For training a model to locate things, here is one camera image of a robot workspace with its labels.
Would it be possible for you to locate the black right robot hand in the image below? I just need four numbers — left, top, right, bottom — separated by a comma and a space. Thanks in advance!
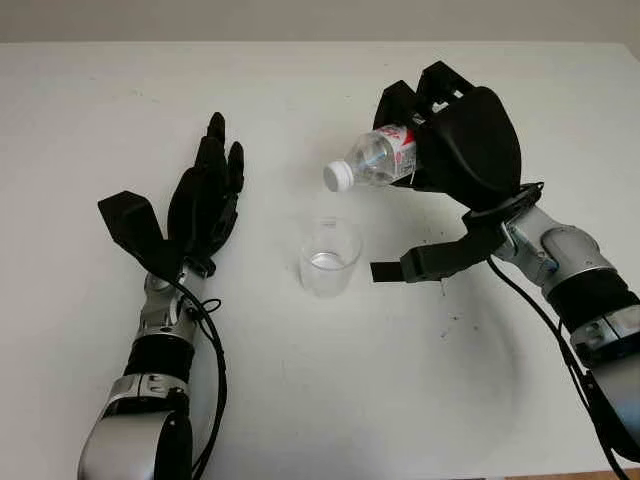
372, 60, 524, 211

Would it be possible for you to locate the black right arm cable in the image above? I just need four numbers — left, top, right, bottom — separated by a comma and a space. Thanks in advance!
487, 254, 640, 480

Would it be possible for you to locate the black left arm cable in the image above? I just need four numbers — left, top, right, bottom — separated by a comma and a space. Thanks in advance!
172, 279, 229, 480

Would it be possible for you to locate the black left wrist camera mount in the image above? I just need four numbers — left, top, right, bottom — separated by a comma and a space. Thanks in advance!
97, 191, 184, 281

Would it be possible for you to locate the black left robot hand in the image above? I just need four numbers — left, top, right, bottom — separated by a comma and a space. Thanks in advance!
167, 111, 246, 277

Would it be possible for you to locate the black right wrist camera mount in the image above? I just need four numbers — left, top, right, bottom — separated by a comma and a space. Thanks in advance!
369, 183, 545, 285

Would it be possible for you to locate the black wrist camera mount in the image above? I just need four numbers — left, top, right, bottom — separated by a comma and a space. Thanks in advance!
369, 183, 545, 285
97, 191, 184, 281

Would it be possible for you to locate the clear plastic water bottle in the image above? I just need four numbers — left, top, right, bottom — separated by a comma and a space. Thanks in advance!
322, 124, 419, 194

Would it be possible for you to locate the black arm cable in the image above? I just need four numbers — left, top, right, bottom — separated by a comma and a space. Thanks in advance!
172, 279, 229, 480
487, 254, 640, 480

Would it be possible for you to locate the clear glass cup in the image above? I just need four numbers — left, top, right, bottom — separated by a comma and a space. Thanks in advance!
298, 216, 363, 299

